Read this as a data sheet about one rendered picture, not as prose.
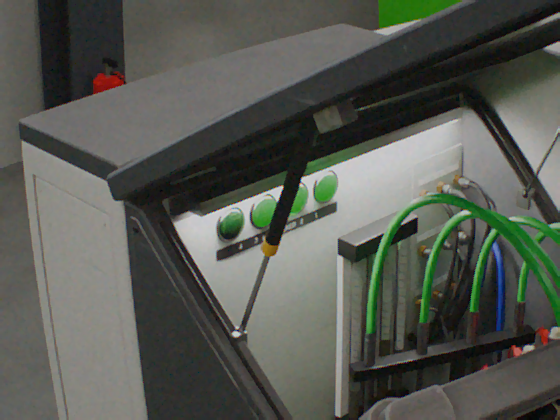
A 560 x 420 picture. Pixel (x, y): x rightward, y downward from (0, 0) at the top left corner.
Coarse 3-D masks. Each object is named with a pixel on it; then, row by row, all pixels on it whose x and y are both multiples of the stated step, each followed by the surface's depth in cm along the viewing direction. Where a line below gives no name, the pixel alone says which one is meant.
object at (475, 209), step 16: (416, 208) 167; (464, 208) 159; (480, 208) 157; (400, 224) 171; (496, 224) 155; (384, 240) 173; (512, 240) 154; (384, 256) 175; (528, 256) 153; (544, 272) 152; (544, 288) 152; (368, 304) 180; (368, 320) 181; (368, 336) 182
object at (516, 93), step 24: (552, 48) 186; (504, 72) 192; (528, 72) 187; (552, 72) 184; (504, 96) 193; (528, 96) 189; (552, 96) 185; (504, 120) 195; (528, 120) 191; (552, 120) 187; (528, 144) 192; (528, 168) 194; (552, 168) 190; (552, 192) 191
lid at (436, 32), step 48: (480, 0) 100; (528, 0) 96; (384, 48) 111; (432, 48) 106; (480, 48) 148; (528, 48) 178; (288, 96) 123; (336, 96) 118; (384, 96) 160; (192, 144) 138; (240, 144) 143
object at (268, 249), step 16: (304, 128) 128; (304, 144) 129; (304, 160) 131; (288, 176) 133; (288, 192) 134; (288, 208) 136; (272, 224) 138; (272, 240) 140; (256, 288) 146; (240, 336) 152
